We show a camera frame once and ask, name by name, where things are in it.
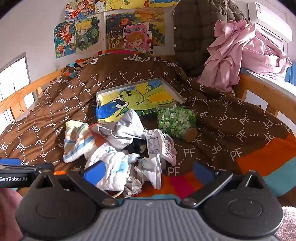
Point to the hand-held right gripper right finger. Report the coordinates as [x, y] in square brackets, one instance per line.
[203, 173]

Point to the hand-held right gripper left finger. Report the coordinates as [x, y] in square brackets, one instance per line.
[94, 172]

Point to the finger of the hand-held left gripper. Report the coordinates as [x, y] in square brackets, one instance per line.
[11, 161]

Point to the white muslin cloth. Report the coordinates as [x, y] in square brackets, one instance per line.
[113, 160]

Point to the orange cloth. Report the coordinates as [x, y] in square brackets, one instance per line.
[101, 141]

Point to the striped baby cloth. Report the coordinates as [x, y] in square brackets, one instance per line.
[74, 141]

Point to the black sock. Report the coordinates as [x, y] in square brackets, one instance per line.
[138, 148]

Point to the white sock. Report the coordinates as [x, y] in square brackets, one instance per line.
[145, 169]

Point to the grey white garment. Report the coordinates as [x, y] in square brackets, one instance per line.
[129, 125]

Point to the grey shallow box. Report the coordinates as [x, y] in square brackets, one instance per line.
[177, 93]

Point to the person's left forearm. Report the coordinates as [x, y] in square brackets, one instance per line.
[8, 213]

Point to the small printed packet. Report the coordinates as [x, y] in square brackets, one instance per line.
[168, 148]

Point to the brown printed blanket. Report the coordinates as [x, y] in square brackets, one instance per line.
[46, 129]

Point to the bag of green pieces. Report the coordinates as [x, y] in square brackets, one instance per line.
[175, 120]

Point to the window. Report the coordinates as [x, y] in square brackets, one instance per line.
[11, 78]

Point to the pink fuzzy clothing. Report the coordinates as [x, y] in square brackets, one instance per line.
[289, 224]

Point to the pink garment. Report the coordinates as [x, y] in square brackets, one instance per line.
[242, 51]

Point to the girl poster blue background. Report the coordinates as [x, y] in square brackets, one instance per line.
[63, 39]

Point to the blond cartoon child poster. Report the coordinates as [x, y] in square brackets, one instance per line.
[86, 34]

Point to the dark quilted jacket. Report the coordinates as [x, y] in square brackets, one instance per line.
[192, 34]

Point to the pink cartoon booklet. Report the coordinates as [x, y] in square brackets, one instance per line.
[136, 38]

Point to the orange-haired girl poster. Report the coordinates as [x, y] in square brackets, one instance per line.
[79, 9]

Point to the white air conditioner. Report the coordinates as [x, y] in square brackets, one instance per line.
[268, 20]

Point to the yellow cartoon poster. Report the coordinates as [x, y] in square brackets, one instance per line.
[122, 4]

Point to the blue yellow poster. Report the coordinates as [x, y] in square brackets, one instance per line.
[164, 1]

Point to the wooden bed rail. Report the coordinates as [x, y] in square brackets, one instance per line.
[27, 90]
[256, 88]

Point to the cartoon posters on wall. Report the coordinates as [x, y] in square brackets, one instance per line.
[115, 32]

